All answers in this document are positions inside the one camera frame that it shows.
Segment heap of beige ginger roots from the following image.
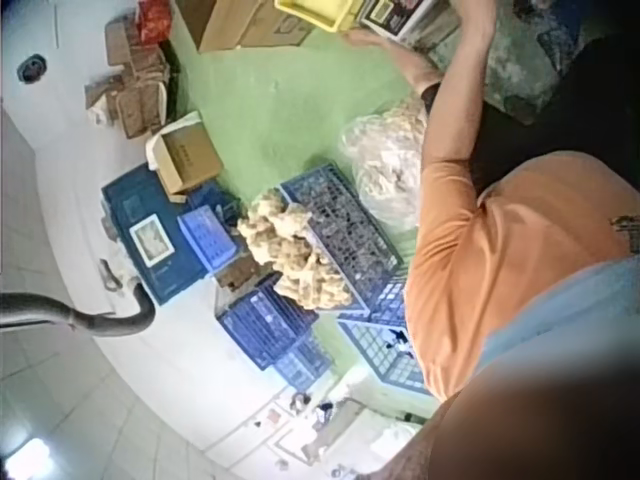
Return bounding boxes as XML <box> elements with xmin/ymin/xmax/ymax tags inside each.
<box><xmin>236</xmin><ymin>188</ymin><xmax>354</xmax><ymax>314</ymax></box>

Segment grey hose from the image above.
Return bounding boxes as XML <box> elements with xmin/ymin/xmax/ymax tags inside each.
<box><xmin>0</xmin><ymin>281</ymin><xmax>157</xmax><ymax>342</ymax></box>

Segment large brown cardboard carton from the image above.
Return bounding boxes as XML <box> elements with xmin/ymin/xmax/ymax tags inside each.
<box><xmin>197</xmin><ymin>0</ymin><xmax>317</xmax><ymax>54</ymax></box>

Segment white box with dark label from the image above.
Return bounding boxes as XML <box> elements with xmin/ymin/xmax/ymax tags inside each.
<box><xmin>358</xmin><ymin>0</ymin><xmax>464</xmax><ymax>54</ymax></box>

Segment light blue small basket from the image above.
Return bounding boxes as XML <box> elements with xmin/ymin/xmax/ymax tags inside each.
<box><xmin>176</xmin><ymin>206</ymin><xmax>239</xmax><ymax>274</ymax></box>

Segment person's left hand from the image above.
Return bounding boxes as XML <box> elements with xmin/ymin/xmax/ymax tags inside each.
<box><xmin>447</xmin><ymin>0</ymin><xmax>497</xmax><ymax>39</ymax></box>

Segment round dark wall fixture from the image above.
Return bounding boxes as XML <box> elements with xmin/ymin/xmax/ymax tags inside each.
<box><xmin>16</xmin><ymin>53</ymin><xmax>50</xmax><ymax>84</ymax></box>

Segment yellow plastic bin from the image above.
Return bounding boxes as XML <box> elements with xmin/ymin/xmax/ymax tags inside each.
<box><xmin>273</xmin><ymin>0</ymin><xmax>362</xmax><ymax>33</ymax></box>

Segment dark blue platform scale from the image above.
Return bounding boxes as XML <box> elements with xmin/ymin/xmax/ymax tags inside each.
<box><xmin>100</xmin><ymin>164</ymin><xmax>212</xmax><ymax>307</ymax></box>

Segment person's legs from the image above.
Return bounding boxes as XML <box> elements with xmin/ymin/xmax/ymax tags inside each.
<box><xmin>469</xmin><ymin>34</ymin><xmax>640</xmax><ymax>197</ymax></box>

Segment clear bag of beige roots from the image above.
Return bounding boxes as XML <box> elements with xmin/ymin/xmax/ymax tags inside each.
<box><xmin>338</xmin><ymin>94</ymin><xmax>432</xmax><ymax>232</ymax></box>

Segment brown cardboard scrap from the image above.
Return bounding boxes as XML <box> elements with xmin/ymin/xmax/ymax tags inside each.
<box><xmin>214</xmin><ymin>256</ymin><xmax>264</xmax><ymax>295</ymax></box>

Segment open small cardboard box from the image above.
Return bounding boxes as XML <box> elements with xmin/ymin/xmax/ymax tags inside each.
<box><xmin>157</xmin><ymin>122</ymin><xmax>224</xmax><ymax>197</ymax></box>

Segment red plastic bag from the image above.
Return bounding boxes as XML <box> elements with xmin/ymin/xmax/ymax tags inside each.
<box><xmin>138</xmin><ymin>0</ymin><xmax>174</xmax><ymax>44</ymax></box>

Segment heap of flattened cardboard boxes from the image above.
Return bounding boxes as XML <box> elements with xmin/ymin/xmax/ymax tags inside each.
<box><xmin>83</xmin><ymin>19</ymin><xmax>175</xmax><ymax>140</ymax></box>

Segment patterned blue grey cloth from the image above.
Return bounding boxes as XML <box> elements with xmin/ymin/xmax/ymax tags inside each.
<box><xmin>429</xmin><ymin>0</ymin><xmax>604</xmax><ymax>126</ymax></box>

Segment person's right hand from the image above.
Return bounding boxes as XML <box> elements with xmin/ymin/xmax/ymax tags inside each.
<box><xmin>343</xmin><ymin>28</ymin><xmax>442</xmax><ymax>92</ymax></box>

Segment blue grid crate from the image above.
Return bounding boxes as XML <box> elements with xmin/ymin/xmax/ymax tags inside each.
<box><xmin>336</xmin><ymin>279</ymin><xmax>432</xmax><ymax>397</ymax></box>

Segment large blue plastic crate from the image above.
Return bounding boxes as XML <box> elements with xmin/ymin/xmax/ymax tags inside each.
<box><xmin>278</xmin><ymin>162</ymin><xmax>407</xmax><ymax>320</ymax></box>

